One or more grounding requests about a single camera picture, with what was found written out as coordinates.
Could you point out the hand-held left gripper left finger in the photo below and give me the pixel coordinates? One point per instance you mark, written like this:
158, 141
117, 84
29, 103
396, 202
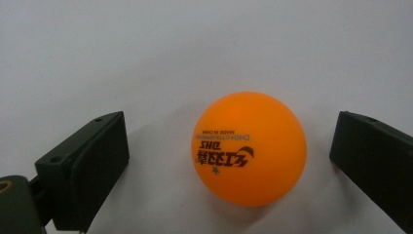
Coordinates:
87, 172

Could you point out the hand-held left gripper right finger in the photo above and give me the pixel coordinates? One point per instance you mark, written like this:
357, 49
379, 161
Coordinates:
376, 162

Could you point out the orange table tennis ball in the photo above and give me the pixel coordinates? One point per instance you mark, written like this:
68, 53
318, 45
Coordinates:
249, 148

